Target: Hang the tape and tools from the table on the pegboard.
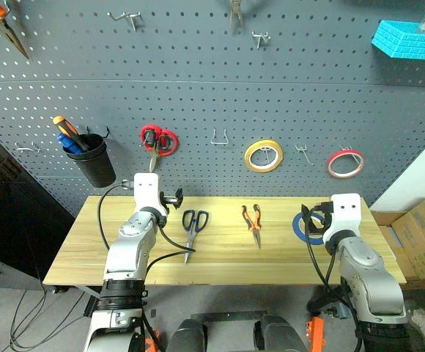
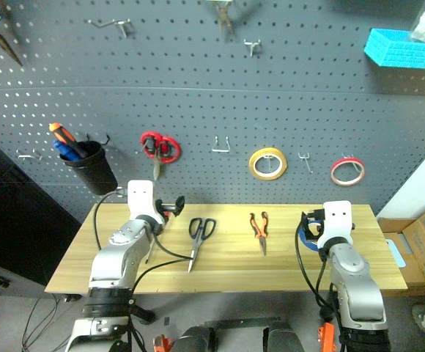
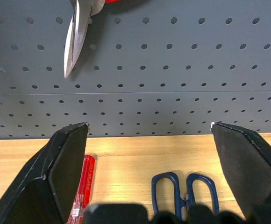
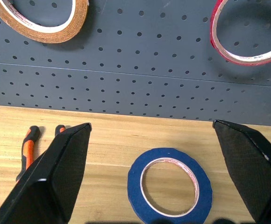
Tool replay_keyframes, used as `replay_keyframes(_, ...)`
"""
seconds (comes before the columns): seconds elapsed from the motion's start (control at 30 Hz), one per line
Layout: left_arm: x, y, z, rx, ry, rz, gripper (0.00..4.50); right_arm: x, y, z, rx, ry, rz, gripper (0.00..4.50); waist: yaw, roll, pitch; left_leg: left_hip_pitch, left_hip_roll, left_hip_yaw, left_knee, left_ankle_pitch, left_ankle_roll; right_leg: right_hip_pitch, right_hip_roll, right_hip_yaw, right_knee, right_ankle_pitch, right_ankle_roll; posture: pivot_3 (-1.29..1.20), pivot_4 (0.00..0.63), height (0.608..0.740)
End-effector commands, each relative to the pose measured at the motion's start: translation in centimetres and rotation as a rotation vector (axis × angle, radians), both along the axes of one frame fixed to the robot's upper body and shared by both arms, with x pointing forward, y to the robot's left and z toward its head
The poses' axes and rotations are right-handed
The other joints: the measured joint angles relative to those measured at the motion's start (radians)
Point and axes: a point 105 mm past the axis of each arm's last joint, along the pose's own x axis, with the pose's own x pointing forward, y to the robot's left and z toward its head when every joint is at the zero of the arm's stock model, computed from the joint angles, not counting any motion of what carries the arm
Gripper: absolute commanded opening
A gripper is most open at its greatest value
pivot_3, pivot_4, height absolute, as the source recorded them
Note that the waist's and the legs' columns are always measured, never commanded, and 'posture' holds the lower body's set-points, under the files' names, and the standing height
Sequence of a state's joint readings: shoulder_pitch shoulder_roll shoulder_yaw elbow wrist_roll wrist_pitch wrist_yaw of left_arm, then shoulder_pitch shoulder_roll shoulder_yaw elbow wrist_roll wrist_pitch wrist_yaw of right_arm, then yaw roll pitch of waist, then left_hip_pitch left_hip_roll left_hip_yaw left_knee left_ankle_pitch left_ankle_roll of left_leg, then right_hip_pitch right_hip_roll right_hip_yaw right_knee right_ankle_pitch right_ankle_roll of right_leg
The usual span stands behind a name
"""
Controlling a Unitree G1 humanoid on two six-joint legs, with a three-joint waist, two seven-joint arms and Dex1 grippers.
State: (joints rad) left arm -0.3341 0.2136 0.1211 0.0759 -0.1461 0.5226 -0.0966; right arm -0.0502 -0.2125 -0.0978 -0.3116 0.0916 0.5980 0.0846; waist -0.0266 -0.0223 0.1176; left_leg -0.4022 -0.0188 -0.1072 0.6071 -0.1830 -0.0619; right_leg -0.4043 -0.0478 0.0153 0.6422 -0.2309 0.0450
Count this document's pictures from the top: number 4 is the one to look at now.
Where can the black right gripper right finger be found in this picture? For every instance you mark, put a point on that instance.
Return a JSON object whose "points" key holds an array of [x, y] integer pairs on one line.
{"points": [[254, 168]]}

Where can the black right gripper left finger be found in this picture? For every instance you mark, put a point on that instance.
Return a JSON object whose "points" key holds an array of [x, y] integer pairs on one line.
{"points": [[44, 186]]}

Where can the orange and black pliers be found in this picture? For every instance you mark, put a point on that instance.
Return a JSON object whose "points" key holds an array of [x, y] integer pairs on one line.
{"points": [[28, 149]]}

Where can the blue tape roll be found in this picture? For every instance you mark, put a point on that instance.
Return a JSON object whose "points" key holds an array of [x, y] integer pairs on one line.
{"points": [[135, 182]]}

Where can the grey pegboard panel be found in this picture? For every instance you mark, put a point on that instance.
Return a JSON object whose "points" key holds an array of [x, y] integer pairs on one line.
{"points": [[137, 81]]}

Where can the red tape roll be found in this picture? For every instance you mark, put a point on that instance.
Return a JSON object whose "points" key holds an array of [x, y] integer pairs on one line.
{"points": [[243, 61]]}

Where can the yellow tape roll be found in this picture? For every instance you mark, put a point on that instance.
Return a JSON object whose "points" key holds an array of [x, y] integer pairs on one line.
{"points": [[44, 35]]}

